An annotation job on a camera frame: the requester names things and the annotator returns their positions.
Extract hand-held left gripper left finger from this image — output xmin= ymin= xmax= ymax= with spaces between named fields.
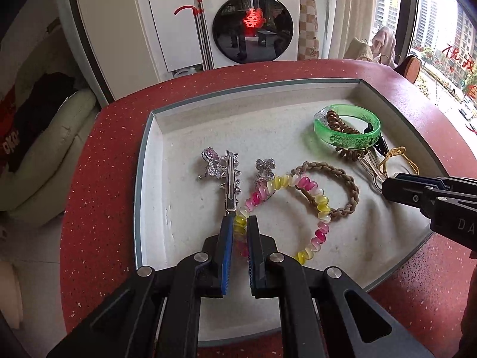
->
xmin=47 ymin=214 xmax=236 ymax=358

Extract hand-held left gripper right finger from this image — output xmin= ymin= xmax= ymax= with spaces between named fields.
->
xmin=246 ymin=215 xmax=435 ymax=358

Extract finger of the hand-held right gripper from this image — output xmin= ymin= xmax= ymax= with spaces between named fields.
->
xmin=395 ymin=173 xmax=477 ymax=192
xmin=381 ymin=178 xmax=448 ymax=212

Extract yellow sunflower hair tie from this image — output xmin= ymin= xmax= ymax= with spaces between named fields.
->
xmin=378 ymin=146 xmax=420 ymax=178

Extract beige hair clip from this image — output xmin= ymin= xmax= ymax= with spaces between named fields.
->
xmin=358 ymin=149 xmax=384 ymax=191

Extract black hair claw clip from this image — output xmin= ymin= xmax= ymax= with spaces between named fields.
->
xmin=363 ymin=123 xmax=388 ymax=153

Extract grey jewelry tray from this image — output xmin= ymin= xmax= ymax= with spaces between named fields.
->
xmin=134 ymin=78 xmax=450 ymax=347

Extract pink yellow spiral hair tie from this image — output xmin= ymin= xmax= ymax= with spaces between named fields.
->
xmin=235 ymin=175 xmax=332 ymax=267

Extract silver spiked hair clip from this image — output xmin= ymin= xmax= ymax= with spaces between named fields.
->
xmin=218 ymin=150 xmax=243 ymax=217

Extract green translucent bangle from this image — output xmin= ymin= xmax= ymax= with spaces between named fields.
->
xmin=313 ymin=104 xmax=382 ymax=148

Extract silver bow hair clip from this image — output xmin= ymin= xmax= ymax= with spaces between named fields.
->
xmin=254 ymin=158 xmax=277 ymax=191

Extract brown chair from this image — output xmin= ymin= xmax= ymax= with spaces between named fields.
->
xmin=395 ymin=55 xmax=422 ymax=84

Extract pink cloth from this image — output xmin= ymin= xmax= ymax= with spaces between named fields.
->
xmin=371 ymin=27 xmax=399 ymax=68

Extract cream sofa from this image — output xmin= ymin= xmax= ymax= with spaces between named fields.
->
xmin=0 ymin=89 xmax=101 ymax=228

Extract white cabinet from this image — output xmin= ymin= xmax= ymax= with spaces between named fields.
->
xmin=72 ymin=0 xmax=215 ymax=101

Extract dark clothes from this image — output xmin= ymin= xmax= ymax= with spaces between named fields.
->
xmin=0 ymin=71 xmax=80 ymax=174

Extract red printed cloth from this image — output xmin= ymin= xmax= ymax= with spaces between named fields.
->
xmin=0 ymin=86 xmax=23 ymax=157

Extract braided brown hair tie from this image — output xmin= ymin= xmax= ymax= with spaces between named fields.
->
xmin=289 ymin=161 xmax=360 ymax=220

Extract brown spiral hair tie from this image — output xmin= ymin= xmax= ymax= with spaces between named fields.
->
xmin=325 ymin=110 xmax=369 ymax=163

